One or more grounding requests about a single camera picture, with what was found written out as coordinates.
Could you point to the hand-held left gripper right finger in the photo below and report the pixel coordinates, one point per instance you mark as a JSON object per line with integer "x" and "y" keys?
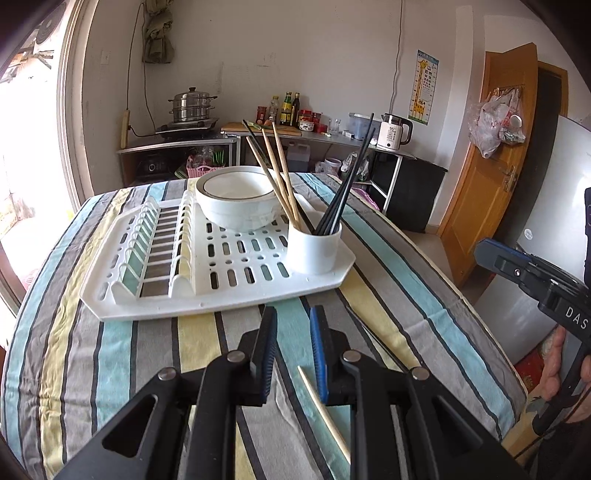
{"x": 318, "y": 360}

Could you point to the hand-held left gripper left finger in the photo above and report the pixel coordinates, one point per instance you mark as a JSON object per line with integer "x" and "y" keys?
{"x": 270, "y": 355}

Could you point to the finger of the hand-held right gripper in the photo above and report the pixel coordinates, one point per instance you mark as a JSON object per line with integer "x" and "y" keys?
{"x": 503, "y": 261}

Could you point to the white chopstick cup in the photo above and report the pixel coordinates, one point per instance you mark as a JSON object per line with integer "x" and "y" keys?
{"x": 314, "y": 251}

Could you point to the person's right hand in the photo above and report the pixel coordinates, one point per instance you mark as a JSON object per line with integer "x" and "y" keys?
{"x": 553, "y": 364}

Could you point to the wooden door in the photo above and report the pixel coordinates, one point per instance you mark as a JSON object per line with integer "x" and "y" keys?
{"x": 485, "y": 207}

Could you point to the white plastic dish rack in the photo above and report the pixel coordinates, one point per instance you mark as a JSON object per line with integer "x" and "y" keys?
{"x": 231, "y": 281}

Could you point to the grey refrigerator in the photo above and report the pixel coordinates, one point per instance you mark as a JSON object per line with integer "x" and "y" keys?
{"x": 554, "y": 184}

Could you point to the black cabinet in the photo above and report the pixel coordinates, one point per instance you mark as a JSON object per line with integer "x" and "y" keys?
{"x": 415, "y": 194}

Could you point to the hanging plastic bags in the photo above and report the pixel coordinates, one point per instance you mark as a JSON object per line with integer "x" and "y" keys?
{"x": 496, "y": 124}

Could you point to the white bowl with dark rim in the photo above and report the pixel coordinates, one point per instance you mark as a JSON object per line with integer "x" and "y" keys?
{"x": 231, "y": 182}
{"x": 240, "y": 214}

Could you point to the person's dark clothing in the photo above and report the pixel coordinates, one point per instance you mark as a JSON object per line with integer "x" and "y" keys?
{"x": 563, "y": 452}

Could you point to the white electric kettle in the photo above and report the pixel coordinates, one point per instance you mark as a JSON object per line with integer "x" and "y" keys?
{"x": 392, "y": 134}

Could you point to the clear plastic container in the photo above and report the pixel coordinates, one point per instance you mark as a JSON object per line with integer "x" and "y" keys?
{"x": 362, "y": 125}

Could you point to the clear drinking glasses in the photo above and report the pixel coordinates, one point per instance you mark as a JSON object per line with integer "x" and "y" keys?
{"x": 335, "y": 126}

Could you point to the wooden cutting board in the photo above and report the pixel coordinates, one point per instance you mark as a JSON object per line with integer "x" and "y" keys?
{"x": 240, "y": 128}

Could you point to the black gas stove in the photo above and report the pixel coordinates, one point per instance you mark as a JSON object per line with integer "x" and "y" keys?
{"x": 187, "y": 129}

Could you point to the red lidded jars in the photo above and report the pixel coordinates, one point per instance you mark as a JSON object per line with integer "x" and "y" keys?
{"x": 308, "y": 115}

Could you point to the clear bottle with yellow cap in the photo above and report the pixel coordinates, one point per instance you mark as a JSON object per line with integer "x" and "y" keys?
{"x": 274, "y": 110}

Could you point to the dark green sauce bottle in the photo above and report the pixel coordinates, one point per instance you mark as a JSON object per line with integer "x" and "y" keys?
{"x": 286, "y": 110}

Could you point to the dark brown sauce bottle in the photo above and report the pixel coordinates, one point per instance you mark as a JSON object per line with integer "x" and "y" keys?
{"x": 296, "y": 110}

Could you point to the stainless steel steamer pot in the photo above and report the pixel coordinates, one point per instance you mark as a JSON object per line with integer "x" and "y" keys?
{"x": 191, "y": 104}

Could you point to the beige power strip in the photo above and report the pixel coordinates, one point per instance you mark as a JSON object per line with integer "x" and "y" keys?
{"x": 124, "y": 129}

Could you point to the glass balcony door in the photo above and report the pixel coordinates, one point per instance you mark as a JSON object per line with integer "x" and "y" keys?
{"x": 27, "y": 161}

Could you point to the green hanging cloth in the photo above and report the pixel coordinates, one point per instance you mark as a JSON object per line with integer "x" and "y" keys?
{"x": 158, "y": 32}

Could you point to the giraffe wall poster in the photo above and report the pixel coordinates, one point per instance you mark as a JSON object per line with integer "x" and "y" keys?
{"x": 424, "y": 87}

